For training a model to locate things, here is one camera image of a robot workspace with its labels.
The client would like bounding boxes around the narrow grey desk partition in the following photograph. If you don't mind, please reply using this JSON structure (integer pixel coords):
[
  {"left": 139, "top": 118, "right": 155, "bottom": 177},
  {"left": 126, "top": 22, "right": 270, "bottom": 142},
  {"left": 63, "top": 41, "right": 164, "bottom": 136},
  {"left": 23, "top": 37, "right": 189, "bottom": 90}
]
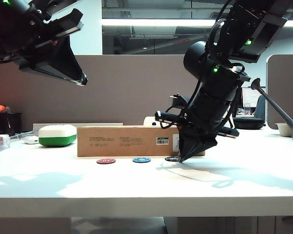
[{"left": 266, "top": 54, "right": 293, "bottom": 130}]

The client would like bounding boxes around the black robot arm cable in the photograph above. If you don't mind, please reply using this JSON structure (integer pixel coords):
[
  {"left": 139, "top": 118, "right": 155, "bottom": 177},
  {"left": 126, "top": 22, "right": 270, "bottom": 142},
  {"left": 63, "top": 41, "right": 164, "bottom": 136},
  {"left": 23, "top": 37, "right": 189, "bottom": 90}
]
[{"left": 208, "top": 0, "right": 234, "bottom": 64}]

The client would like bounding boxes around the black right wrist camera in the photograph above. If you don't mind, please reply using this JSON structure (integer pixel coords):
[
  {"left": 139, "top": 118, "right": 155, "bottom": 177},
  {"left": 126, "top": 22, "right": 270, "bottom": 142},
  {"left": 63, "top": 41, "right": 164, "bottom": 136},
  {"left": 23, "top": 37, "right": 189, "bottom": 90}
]
[{"left": 170, "top": 93, "right": 191, "bottom": 111}]

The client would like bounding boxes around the monitor with white screen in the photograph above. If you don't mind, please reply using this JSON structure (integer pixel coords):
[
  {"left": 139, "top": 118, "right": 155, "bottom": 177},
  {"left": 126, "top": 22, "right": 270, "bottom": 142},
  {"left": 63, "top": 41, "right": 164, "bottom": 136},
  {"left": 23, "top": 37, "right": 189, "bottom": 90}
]
[{"left": 241, "top": 87, "right": 266, "bottom": 108}]

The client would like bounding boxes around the blue grey office chair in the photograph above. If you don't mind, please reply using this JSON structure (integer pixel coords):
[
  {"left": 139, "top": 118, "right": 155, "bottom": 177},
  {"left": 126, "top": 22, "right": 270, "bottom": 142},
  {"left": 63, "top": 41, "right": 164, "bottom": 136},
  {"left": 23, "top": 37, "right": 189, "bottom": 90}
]
[{"left": 254, "top": 95, "right": 266, "bottom": 119}]

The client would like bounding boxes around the clear plastic syringe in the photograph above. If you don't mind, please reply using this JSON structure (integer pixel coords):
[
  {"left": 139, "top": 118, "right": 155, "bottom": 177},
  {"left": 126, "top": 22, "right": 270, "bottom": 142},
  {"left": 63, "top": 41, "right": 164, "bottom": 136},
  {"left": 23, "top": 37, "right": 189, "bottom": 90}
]
[{"left": 9, "top": 131, "right": 34, "bottom": 140}]

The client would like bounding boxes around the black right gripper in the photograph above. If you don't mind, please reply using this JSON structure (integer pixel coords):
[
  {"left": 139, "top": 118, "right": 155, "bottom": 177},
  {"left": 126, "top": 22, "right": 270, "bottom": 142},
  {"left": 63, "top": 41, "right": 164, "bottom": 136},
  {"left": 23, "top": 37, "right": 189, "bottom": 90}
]
[{"left": 155, "top": 104, "right": 240, "bottom": 163}]

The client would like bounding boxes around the black round cushion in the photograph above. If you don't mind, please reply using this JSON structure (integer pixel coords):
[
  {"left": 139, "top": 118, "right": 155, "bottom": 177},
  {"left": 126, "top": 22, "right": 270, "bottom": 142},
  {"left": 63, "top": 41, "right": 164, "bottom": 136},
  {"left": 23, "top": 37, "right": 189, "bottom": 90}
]
[{"left": 233, "top": 117, "right": 264, "bottom": 130}]

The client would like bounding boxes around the black container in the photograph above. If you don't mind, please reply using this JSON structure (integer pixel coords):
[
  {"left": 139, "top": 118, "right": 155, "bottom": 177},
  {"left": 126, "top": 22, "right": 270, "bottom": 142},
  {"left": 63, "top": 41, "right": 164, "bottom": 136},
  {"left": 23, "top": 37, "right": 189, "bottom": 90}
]
[{"left": 0, "top": 113, "right": 22, "bottom": 136}]

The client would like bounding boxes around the red poker chip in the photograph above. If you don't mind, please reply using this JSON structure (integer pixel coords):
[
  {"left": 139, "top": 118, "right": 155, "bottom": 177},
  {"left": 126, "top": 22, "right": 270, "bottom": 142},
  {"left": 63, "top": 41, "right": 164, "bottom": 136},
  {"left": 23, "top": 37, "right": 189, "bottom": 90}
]
[{"left": 96, "top": 158, "right": 116, "bottom": 165}]

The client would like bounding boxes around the blue poker chip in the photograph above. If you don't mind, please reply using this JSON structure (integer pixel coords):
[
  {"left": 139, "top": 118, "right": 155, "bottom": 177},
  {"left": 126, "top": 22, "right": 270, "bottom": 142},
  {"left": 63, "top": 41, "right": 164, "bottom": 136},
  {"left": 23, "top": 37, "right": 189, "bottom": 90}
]
[{"left": 132, "top": 157, "right": 152, "bottom": 164}]

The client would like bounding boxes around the white die with blue dot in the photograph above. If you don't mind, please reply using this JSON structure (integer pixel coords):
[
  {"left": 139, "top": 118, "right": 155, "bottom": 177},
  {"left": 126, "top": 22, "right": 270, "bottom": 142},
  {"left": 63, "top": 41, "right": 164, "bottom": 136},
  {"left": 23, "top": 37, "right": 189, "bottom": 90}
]
[{"left": 143, "top": 116, "right": 161, "bottom": 127}]

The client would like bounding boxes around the wide grey desk partition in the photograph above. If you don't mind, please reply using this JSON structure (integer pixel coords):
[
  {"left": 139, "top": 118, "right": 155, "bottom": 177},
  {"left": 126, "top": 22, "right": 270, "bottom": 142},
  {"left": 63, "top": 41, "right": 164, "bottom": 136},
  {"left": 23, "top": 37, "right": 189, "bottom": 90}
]
[{"left": 0, "top": 55, "right": 212, "bottom": 134}]

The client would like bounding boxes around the white and green case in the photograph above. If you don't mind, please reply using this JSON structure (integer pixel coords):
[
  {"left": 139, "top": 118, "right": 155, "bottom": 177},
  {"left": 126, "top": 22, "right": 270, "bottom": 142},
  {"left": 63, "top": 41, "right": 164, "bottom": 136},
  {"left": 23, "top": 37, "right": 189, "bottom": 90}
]
[{"left": 38, "top": 124, "right": 78, "bottom": 147}]

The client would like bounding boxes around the long ceiling light strip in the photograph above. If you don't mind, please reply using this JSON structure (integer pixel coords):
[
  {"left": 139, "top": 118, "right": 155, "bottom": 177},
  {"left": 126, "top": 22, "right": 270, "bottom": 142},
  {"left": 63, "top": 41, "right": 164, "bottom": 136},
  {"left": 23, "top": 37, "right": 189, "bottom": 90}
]
[{"left": 101, "top": 19, "right": 293, "bottom": 28}]

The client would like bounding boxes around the brown cardboard box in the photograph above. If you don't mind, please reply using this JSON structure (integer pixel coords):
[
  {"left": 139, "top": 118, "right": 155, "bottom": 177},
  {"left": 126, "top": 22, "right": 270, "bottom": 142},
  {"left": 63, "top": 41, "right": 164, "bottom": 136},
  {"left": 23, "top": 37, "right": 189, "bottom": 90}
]
[{"left": 77, "top": 125, "right": 206, "bottom": 157}]

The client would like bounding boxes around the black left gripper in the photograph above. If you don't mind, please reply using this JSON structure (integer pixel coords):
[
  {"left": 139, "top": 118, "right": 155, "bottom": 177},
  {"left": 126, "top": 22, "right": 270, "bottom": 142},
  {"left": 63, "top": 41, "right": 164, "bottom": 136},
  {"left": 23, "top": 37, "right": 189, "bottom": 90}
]
[{"left": 19, "top": 8, "right": 88, "bottom": 87}]

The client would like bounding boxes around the white paper bowl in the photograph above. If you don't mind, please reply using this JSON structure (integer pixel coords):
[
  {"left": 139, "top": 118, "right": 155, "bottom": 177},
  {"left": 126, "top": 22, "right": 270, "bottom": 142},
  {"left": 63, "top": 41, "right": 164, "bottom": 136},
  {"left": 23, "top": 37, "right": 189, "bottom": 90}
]
[{"left": 274, "top": 122, "right": 293, "bottom": 137}]

